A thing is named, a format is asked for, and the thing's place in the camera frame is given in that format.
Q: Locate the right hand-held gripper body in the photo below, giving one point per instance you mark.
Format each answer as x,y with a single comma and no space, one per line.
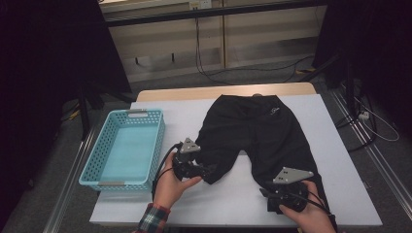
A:
290,197

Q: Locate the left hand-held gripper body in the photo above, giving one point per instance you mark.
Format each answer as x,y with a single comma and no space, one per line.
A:
186,166

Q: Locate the black pants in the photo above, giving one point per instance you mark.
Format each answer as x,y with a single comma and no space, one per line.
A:
259,136

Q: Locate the light blue plastic basket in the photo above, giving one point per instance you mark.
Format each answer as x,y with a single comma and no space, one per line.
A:
126,152

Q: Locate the person's left hand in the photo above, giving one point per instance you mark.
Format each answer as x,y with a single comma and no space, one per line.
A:
168,189

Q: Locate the person's right hand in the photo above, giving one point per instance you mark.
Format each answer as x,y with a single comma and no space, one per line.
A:
312,216

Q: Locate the dark round table grommet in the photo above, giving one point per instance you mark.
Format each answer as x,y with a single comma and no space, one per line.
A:
257,94

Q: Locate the white plug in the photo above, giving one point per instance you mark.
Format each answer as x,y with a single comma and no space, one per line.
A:
364,115

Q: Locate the black tripod stand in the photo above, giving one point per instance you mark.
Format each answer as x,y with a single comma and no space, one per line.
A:
85,113

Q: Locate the yellow strip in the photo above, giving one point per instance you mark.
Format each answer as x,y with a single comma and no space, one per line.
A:
75,114

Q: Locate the black metal stand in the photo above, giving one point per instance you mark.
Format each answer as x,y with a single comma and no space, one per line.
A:
348,84

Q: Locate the beige panel cabinet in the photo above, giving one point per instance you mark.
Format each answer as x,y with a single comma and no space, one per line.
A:
259,42

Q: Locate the dark horizontal bar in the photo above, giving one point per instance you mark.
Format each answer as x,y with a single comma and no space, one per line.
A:
162,16

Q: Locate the black curtain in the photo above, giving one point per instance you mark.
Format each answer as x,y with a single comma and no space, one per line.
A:
39,81
382,48

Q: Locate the metal floor rail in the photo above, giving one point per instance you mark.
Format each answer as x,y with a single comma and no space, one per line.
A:
69,184
372,152

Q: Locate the small black wall bracket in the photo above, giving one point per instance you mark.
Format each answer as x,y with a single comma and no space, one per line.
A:
136,60
173,57

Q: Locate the white wall socket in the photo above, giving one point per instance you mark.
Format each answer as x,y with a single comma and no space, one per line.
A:
200,4

